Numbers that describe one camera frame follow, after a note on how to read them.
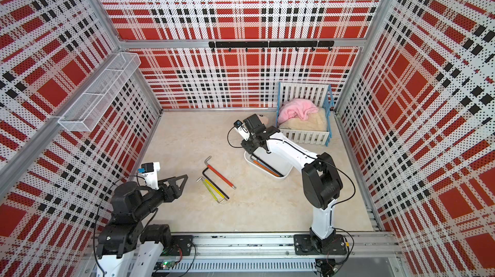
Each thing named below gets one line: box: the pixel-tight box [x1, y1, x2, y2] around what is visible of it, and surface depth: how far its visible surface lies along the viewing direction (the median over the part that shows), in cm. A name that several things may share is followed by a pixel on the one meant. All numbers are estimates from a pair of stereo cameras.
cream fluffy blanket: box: [278, 107, 328, 131], surface depth 106 cm
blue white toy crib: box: [275, 81, 334, 147], surface depth 106 cm
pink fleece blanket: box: [277, 97, 319, 124], surface depth 103 cm
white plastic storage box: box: [243, 146, 294, 180], surface depth 97 cm
